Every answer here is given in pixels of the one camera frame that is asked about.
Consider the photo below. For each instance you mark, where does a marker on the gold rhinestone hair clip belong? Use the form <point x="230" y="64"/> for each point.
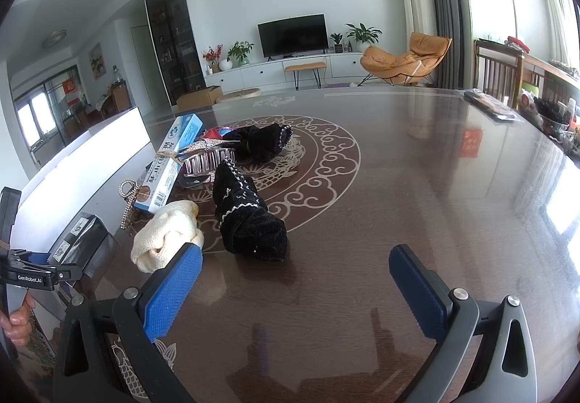
<point x="129" y="199"/>

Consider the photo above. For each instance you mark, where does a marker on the round beige floor pad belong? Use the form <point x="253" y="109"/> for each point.
<point x="238" y="94"/>

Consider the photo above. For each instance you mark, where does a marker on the small wooden cabinet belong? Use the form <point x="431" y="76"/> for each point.
<point x="120" y="97"/>

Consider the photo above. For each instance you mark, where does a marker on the white television cabinet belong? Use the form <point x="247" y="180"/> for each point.
<point x="281" y="67"/>

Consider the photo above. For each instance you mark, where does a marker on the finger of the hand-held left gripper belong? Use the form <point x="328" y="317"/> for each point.
<point x="38" y="258"/>
<point x="70" y="272"/>

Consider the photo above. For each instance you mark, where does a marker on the bushy green potted plant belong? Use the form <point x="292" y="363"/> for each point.
<point x="240" y="51"/>

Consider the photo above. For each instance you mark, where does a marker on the rhinestone hair claw clip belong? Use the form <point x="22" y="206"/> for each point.
<point x="204" y="162"/>

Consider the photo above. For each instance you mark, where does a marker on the purple blue plastic toy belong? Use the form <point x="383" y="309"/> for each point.
<point x="225" y="129"/>

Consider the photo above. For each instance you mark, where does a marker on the cream knit cloth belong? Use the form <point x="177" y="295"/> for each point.
<point x="165" y="233"/>

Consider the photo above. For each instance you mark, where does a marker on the wooden side table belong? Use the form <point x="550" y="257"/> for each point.
<point x="557" y="72"/>

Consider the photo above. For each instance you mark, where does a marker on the row of assorted small items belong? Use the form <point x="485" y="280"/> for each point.
<point x="550" y="117"/>

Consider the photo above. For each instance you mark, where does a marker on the dark patterned desktop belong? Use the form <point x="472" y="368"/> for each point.
<point x="385" y="185"/>

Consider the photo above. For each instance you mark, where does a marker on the large leafy potted plant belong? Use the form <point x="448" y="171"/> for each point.
<point x="362" y="35"/>

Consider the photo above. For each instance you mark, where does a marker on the white blue ointment box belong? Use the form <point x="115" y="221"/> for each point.
<point x="165" y="162"/>

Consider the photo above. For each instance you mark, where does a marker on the white round vase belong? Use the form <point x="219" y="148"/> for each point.
<point x="225" y="64"/>

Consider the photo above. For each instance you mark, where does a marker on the white sheer curtain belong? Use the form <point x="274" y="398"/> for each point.
<point x="550" y="4"/>

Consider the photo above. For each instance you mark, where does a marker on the dark wooden chair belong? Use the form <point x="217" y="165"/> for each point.
<point x="498" y="54"/>

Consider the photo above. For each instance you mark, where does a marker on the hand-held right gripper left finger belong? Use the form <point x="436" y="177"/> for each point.
<point x="174" y="289"/>

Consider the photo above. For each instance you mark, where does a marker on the black television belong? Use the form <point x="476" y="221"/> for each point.
<point x="293" y="36"/>

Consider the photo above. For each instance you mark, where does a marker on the red flower arrangement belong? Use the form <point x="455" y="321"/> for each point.
<point x="213" y="56"/>

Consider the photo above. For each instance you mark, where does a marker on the black sock with silver trim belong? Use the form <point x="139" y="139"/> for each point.
<point x="247" y="217"/>

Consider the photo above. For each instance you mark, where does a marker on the red cloth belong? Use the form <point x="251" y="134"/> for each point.
<point x="516" y="42"/>

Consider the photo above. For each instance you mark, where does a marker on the person's left hand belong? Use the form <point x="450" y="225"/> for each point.
<point x="20" y="319"/>

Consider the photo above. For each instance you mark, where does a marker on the ceiling lamp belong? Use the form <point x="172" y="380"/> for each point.
<point x="54" y="39"/>

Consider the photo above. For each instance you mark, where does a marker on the dark flat packet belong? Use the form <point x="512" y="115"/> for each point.
<point x="491" y="106"/>

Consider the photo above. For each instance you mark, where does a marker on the orange lounge chair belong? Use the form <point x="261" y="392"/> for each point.
<point x="403" y="60"/>

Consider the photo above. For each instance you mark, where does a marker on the wooden bench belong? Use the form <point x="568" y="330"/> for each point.
<point x="305" y="66"/>

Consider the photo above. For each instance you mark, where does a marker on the dark red packet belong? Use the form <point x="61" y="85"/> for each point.
<point x="209" y="134"/>

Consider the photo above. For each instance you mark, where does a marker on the small potted plant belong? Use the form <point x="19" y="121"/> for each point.
<point x="336" y="41"/>

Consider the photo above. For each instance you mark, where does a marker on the red window decoration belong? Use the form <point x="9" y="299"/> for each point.
<point x="70" y="85"/>

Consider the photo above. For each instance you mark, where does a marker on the black velvet sock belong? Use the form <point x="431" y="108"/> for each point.
<point x="258" y="142"/>

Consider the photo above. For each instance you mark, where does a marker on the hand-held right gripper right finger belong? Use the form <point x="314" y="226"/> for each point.
<point x="421" y="294"/>

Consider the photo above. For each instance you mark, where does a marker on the dark glass display cabinet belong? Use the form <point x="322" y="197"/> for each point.
<point x="172" y="35"/>

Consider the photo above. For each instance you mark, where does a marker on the white cardboard storage box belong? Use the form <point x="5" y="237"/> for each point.
<point x="90" y="158"/>

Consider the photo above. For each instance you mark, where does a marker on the framed wall painting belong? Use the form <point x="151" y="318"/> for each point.
<point x="96" y="61"/>

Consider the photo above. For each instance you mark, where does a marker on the small black box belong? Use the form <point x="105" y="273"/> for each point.
<point x="79" y="239"/>

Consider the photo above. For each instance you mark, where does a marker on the brown cardboard box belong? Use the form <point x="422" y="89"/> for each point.
<point x="199" y="97"/>

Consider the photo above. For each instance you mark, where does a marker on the white door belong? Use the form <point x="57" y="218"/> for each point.
<point x="140" y="63"/>

